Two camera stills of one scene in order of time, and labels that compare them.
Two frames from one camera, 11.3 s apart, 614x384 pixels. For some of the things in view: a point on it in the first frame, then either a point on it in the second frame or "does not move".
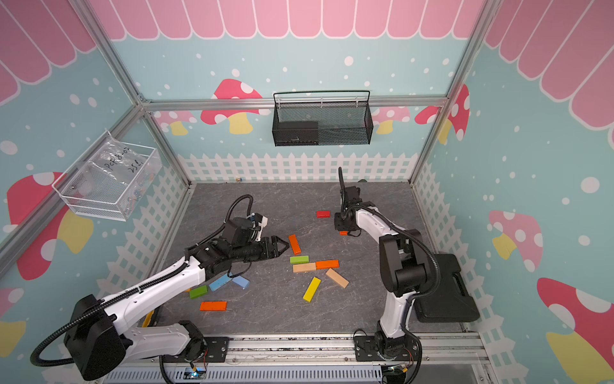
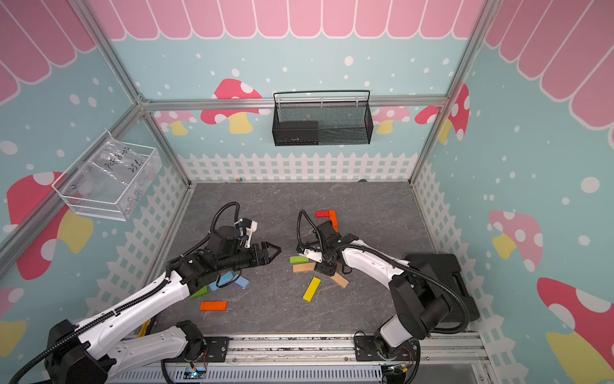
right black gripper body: x=340 y=222 → x=326 y=266
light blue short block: x=241 y=282 does not move
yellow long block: x=312 y=289 does not move
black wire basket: x=322 y=122 does not move
